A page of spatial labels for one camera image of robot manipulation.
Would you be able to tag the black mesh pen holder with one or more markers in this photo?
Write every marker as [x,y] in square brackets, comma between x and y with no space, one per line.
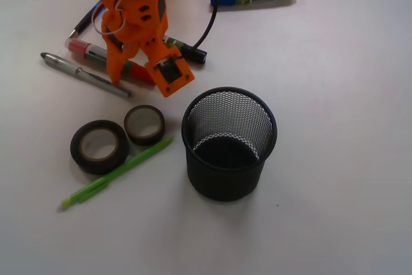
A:
[228,134]

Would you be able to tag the large black tape roll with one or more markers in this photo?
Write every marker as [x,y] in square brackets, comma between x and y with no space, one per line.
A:
[99,147]

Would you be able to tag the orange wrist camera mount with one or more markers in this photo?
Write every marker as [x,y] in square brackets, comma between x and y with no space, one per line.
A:
[170,74]

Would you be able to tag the black capped marker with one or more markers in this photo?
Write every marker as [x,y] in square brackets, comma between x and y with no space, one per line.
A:
[188,52]

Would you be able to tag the green mechanical pencil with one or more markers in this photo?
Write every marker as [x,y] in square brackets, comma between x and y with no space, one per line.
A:
[101,183]

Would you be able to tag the small black tape roll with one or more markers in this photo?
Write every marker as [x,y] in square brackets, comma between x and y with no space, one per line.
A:
[144,125]

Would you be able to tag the silver pen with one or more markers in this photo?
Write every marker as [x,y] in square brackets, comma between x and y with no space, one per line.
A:
[79,73]

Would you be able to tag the red capped marker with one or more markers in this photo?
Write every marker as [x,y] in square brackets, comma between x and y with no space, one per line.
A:
[131,71]

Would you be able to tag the dark blue ballpoint pen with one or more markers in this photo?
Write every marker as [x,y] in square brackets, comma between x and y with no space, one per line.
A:
[83,23]

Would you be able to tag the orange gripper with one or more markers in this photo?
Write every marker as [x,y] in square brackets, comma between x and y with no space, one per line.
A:
[130,23]

